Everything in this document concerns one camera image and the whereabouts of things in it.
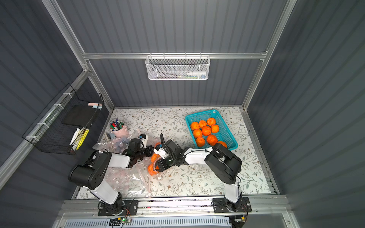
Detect yellow marker in basket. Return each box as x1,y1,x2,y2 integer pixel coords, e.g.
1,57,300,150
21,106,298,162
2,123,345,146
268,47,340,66
73,128,89,151

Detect pink pen cup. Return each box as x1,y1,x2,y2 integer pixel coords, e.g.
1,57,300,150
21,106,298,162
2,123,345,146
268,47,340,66
109,118,129,138

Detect teal plastic basket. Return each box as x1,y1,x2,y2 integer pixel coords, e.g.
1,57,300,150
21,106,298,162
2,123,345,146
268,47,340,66
185,110,238,150

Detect orange from cluster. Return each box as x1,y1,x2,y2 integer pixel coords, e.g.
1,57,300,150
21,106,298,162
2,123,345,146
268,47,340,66
193,129,202,139

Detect black wire wall basket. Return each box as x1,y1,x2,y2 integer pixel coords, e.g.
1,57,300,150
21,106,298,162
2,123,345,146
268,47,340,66
22,86,104,155

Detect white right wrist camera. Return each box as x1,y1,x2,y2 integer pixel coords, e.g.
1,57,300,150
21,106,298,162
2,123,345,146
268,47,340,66
154,146,169,159

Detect clear pink-dotted zip-top bag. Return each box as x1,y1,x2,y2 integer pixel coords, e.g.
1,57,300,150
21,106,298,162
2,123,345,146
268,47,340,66
92,135,151,198

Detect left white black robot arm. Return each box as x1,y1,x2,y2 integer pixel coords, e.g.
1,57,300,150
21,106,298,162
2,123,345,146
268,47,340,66
68,134,154,205

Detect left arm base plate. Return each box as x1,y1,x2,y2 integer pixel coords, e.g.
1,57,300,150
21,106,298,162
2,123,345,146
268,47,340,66
98,200,139,217

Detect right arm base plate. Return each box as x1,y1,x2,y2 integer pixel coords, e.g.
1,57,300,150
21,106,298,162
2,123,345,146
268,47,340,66
211,197,252,213

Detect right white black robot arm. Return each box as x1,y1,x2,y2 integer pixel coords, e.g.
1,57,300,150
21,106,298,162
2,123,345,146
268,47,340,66
152,139,242,205

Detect white wire wall basket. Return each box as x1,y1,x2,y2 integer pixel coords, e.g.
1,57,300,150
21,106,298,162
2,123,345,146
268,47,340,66
145,55,211,80

